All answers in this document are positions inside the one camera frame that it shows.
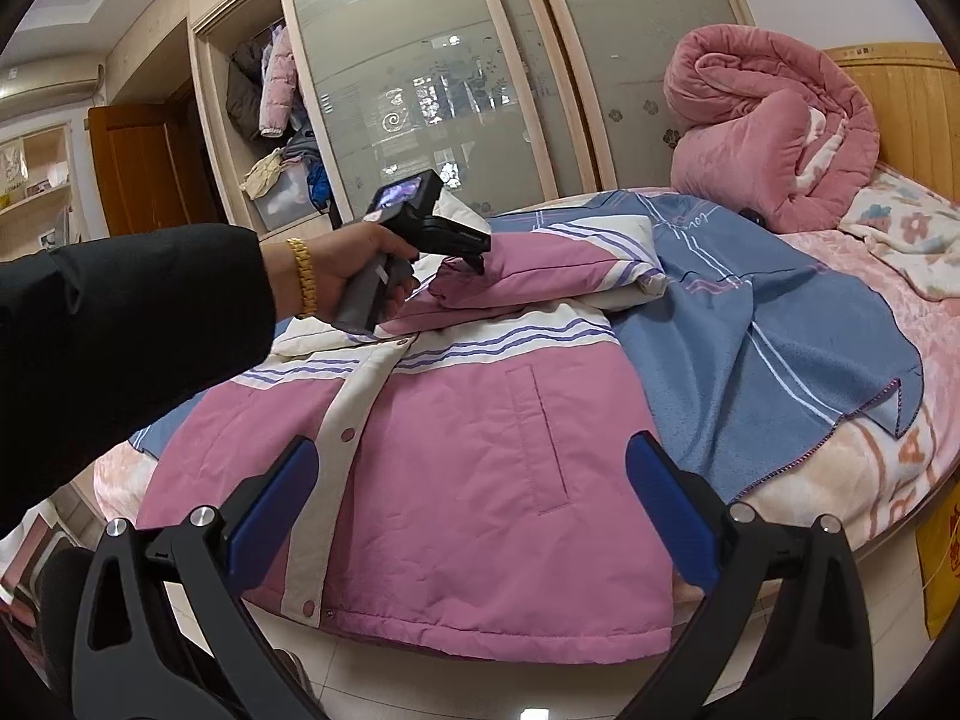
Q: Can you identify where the clear plastic storage box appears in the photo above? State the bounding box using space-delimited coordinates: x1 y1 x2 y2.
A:
254 163 316 232

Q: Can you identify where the pink and white jacket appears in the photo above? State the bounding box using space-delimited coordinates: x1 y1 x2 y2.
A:
137 206 672 665

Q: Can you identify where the yellow red bag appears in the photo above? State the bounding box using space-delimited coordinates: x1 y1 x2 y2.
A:
916 496 958 640

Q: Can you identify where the blue plaid blanket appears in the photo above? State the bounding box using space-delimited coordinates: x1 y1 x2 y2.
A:
128 188 926 504

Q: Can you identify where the frosted sliding door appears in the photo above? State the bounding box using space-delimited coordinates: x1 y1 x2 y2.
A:
281 0 558 220
542 0 754 188

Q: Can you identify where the brown wooden room door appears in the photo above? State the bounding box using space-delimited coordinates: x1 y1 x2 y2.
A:
86 83 226 236

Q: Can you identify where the left forearm black sleeve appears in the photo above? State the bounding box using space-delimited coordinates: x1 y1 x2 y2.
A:
2 224 278 530

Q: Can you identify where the yellow knitted garment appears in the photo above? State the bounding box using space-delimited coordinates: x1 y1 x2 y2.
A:
241 148 285 202

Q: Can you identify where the rolled pink quilt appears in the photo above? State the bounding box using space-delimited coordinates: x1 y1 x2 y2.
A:
664 25 880 234

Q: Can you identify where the floral pillow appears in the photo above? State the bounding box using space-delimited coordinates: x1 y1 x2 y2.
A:
838 163 960 302

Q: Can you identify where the hanging pink puffer coat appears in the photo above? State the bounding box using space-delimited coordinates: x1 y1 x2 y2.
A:
259 26 299 138

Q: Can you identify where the gold bracelet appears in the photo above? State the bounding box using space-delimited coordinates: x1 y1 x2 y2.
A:
284 235 321 319

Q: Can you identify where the wooden wall shelf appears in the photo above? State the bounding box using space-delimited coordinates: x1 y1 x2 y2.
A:
0 125 86 262

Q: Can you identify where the right frosted sliding door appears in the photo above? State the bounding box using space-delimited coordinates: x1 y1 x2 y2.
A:
542 0 754 188

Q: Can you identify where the wall air conditioner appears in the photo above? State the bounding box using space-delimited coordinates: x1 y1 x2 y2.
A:
0 54 104 121

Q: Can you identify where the blue garment in wardrobe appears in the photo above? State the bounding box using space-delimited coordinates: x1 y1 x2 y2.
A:
308 160 334 213

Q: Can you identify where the wooden headboard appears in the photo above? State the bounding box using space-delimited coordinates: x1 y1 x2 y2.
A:
827 43 960 203

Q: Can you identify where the person's left hand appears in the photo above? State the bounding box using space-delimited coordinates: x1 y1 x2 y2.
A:
308 221 420 323

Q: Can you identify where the hanging dark coat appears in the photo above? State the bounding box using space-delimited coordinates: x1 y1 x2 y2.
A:
224 41 263 142

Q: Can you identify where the left frosted sliding door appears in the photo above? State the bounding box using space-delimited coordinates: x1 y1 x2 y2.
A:
281 0 558 220

